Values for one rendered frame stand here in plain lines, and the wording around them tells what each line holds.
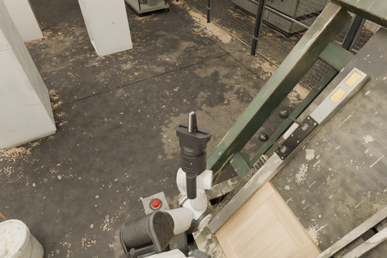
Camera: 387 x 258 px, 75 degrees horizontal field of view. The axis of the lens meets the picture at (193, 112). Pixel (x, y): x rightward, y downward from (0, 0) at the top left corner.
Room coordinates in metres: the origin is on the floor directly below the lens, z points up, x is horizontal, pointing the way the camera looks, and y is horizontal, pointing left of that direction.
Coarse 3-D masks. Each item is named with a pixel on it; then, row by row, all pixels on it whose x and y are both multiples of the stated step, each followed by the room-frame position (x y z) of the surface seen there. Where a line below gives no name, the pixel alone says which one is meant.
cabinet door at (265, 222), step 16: (256, 192) 0.55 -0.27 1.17; (272, 192) 0.52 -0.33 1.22; (240, 208) 0.53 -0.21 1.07; (256, 208) 0.50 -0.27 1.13; (272, 208) 0.47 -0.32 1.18; (288, 208) 0.45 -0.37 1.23; (240, 224) 0.47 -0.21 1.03; (256, 224) 0.45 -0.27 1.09; (272, 224) 0.42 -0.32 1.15; (288, 224) 0.40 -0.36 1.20; (224, 240) 0.44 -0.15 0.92; (240, 240) 0.42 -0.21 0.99; (256, 240) 0.39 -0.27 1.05; (272, 240) 0.37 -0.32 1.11; (288, 240) 0.36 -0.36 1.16; (304, 240) 0.34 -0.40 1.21; (240, 256) 0.36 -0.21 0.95; (256, 256) 0.34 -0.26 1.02; (272, 256) 0.33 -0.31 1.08; (288, 256) 0.31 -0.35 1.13; (304, 256) 0.30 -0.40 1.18
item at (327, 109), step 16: (368, 80) 0.69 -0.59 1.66; (320, 112) 0.67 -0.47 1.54; (336, 112) 0.66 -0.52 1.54; (320, 128) 0.64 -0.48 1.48; (304, 144) 0.62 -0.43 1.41; (272, 160) 0.62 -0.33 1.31; (288, 160) 0.60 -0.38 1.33; (256, 176) 0.59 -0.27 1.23; (272, 176) 0.58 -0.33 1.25; (240, 192) 0.57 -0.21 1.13; (224, 208) 0.55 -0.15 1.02; (208, 224) 0.52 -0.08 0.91; (224, 224) 0.50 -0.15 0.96
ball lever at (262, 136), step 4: (264, 132) 0.65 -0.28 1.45; (260, 136) 0.63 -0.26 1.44; (264, 136) 0.63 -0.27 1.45; (260, 140) 0.63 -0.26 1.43; (264, 140) 0.62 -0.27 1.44; (268, 140) 0.63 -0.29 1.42; (276, 144) 0.63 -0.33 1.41; (280, 148) 0.62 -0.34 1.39; (284, 148) 0.62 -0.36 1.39; (284, 152) 0.61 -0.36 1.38
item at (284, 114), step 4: (280, 112) 0.66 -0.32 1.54; (284, 112) 0.66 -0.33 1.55; (288, 112) 0.66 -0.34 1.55; (280, 116) 0.65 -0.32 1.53; (284, 116) 0.65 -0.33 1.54; (288, 116) 0.65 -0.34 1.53; (292, 120) 0.65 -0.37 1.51; (296, 120) 0.65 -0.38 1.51; (300, 124) 0.65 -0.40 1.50; (304, 124) 0.65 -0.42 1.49; (304, 128) 0.64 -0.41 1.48
